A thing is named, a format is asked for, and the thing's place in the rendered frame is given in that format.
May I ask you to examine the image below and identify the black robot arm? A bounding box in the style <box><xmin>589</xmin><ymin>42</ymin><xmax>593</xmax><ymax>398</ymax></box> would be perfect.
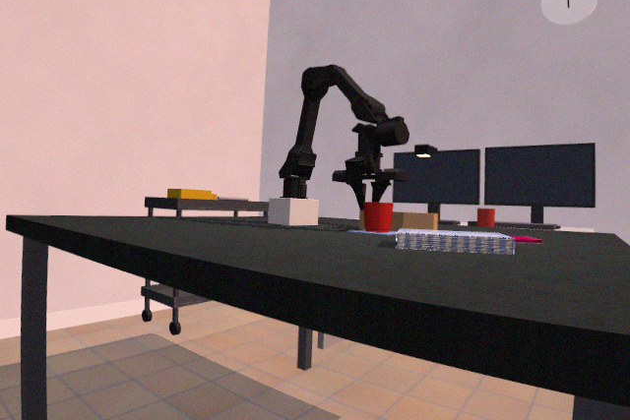
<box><xmin>279</xmin><ymin>64</ymin><xmax>410</xmax><ymax>199</ymax></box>

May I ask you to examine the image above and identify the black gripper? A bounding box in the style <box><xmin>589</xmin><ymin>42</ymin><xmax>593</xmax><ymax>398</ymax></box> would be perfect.
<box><xmin>332</xmin><ymin>147</ymin><xmax>408</xmax><ymax>210</ymax></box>

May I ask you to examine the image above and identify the red cup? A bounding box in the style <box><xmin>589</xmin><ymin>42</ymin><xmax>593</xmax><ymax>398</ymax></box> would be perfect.
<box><xmin>363</xmin><ymin>202</ymin><xmax>393</xmax><ymax>232</ymax></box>

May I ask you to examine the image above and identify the pink square pad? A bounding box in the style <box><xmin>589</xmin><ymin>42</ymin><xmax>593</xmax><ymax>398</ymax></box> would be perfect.
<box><xmin>510</xmin><ymin>236</ymin><xmax>542</xmax><ymax>244</ymax></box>

